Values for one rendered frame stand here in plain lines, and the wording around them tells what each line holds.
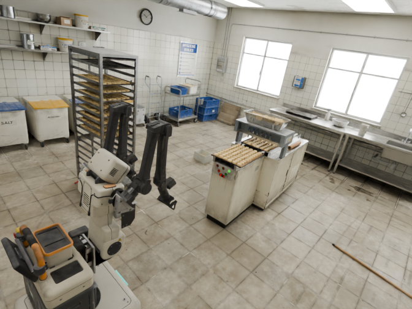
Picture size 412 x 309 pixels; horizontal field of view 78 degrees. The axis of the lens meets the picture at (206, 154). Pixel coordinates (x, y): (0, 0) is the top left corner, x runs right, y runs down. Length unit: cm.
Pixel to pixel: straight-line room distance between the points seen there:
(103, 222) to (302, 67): 571
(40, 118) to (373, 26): 627
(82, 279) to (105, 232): 29
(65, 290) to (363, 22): 619
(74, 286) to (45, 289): 13
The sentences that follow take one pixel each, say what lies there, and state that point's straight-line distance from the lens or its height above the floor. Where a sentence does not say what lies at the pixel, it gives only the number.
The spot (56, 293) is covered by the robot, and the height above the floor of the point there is 79.
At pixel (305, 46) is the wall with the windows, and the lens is 664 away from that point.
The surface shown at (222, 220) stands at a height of 12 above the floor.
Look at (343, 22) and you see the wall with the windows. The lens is 645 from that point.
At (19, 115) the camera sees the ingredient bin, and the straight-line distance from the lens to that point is 500.
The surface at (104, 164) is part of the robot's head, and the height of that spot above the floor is 135.
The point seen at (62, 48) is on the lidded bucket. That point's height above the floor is 162.
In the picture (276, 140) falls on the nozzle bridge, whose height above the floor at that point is 107.
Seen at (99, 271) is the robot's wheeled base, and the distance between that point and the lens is 241.
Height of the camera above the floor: 208
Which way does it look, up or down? 24 degrees down
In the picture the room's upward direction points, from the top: 9 degrees clockwise
